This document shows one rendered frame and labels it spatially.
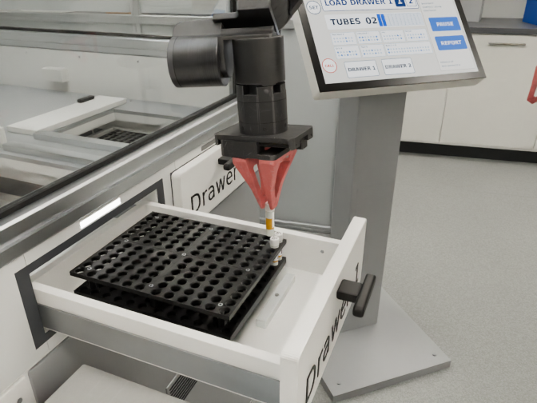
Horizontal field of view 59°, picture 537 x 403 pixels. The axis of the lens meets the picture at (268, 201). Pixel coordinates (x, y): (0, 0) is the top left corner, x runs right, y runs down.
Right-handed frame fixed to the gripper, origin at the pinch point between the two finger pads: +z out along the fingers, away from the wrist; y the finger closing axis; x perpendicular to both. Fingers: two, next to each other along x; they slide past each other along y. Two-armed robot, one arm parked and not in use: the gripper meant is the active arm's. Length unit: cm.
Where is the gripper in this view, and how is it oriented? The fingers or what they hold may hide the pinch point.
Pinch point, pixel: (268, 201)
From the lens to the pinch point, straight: 59.2
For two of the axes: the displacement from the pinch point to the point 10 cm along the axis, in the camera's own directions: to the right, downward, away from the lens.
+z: 0.6, 9.3, 3.7
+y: 9.0, 1.1, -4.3
